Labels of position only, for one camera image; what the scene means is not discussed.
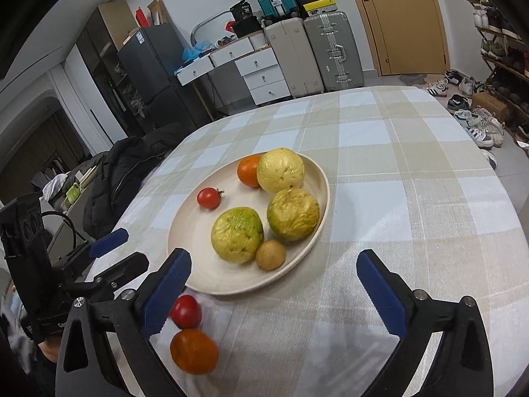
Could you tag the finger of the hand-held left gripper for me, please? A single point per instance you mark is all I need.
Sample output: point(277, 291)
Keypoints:
point(124, 269)
point(109, 240)

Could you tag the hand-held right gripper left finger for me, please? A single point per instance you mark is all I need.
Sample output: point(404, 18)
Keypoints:
point(163, 293)

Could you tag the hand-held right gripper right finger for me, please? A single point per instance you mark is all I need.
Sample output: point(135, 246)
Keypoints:
point(380, 293)

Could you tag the red tomato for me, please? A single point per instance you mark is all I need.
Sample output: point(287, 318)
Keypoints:
point(186, 311)
point(208, 197)

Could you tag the cream round plate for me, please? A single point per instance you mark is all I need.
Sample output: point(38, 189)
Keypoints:
point(194, 240)

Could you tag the orange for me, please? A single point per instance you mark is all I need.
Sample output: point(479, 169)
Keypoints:
point(248, 171)
point(194, 351)

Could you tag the green yellow guava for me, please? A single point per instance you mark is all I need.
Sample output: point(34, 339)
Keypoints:
point(237, 235)

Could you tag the brown round fruit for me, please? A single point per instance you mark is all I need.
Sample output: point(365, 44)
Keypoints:
point(270, 255)

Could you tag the brown speckled yellow guava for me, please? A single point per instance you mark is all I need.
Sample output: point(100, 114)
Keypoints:
point(293, 215)

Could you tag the pale yellow guava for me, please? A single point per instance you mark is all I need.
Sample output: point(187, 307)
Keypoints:
point(281, 170)

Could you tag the person's left hand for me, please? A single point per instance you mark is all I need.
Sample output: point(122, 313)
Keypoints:
point(50, 347)

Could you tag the green object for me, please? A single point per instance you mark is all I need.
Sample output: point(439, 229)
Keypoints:
point(73, 193)

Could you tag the black jacket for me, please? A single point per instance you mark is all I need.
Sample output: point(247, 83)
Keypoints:
point(124, 173)

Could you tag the dark grey fridge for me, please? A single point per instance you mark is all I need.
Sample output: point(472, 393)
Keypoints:
point(157, 70)

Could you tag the dark wooden cabinet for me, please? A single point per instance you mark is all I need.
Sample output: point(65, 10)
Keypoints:
point(103, 49)

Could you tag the group of sneakers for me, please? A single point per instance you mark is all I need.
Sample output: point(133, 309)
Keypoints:
point(475, 124)

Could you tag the blue plastic bag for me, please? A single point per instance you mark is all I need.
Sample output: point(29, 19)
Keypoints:
point(194, 51)

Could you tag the low cardboard box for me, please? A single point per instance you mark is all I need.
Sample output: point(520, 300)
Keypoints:
point(489, 106)

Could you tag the grey doormat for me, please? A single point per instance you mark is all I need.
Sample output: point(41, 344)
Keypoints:
point(413, 78)

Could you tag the white desk with drawers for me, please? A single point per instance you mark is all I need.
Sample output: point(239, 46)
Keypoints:
point(260, 74)

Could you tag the brown cardboard box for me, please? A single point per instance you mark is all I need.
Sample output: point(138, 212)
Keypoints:
point(158, 11)

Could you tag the curved metal tube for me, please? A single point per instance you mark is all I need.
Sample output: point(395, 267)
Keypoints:
point(202, 22)

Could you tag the red item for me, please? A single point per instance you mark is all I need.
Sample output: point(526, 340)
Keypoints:
point(229, 26)

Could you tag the silver suitcase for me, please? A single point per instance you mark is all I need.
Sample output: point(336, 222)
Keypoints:
point(330, 49)

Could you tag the beige suitcase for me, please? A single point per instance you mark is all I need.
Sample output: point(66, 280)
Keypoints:
point(293, 58)

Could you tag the black bag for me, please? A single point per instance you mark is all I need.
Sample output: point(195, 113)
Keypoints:
point(248, 28)

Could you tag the small black box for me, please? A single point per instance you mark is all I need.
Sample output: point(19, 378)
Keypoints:
point(241, 10)

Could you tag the wooden shoe rack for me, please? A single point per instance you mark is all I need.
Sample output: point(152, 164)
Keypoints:
point(504, 58)

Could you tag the wooden door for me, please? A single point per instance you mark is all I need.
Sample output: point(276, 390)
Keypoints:
point(405, 20)

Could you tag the yellow and black shoe box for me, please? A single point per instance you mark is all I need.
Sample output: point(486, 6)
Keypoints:
point(320, 9)

